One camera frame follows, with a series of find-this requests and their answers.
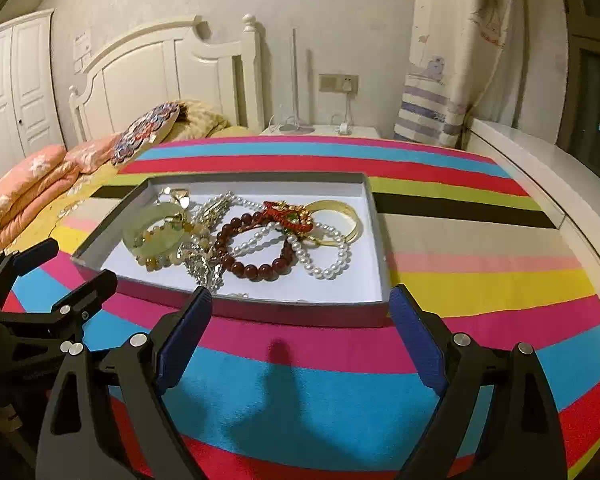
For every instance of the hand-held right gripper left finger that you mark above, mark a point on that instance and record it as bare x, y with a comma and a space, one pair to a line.
182, 345

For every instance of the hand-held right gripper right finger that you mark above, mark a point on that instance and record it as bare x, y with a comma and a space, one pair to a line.
420, 345

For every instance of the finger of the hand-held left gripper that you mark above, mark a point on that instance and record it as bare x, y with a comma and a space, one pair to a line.
35, 255
97, 287

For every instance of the white jewelry box tray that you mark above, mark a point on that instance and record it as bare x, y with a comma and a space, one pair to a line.
340, 270

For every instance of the red and gold brooch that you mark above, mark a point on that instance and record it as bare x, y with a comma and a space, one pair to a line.
285, 217

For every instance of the green jade bangle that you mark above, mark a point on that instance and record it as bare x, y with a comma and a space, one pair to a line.
135, 232

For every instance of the pink quilt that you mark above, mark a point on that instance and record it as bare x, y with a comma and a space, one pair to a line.
30, 185

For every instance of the colourful striped blanket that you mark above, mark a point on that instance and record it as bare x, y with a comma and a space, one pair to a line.
330, 390

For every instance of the gold bangle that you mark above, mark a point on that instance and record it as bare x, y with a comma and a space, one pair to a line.
352, 225

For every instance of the patterned pillow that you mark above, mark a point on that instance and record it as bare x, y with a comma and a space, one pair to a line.
145, 132

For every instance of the white wardrobe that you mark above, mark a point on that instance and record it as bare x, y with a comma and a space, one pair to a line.
25, 85

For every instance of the tan fluffy blanket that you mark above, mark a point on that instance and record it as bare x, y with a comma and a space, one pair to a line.
205, 120

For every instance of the white bed headboard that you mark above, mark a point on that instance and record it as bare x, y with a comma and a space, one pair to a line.
145, 70

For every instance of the white window sill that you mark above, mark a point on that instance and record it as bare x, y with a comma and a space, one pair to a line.
530, 160

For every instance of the white nightstand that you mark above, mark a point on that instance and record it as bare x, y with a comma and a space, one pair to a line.
320, 131

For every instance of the white lamp stand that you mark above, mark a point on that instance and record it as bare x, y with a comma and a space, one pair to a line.
294, 85

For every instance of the printed curtain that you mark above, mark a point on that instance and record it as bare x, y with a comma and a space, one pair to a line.
455, 35

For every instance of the wall socket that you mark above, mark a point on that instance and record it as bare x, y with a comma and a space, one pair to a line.
332, 83

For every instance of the dark window frame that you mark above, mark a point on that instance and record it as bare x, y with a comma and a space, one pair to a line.
595, 85

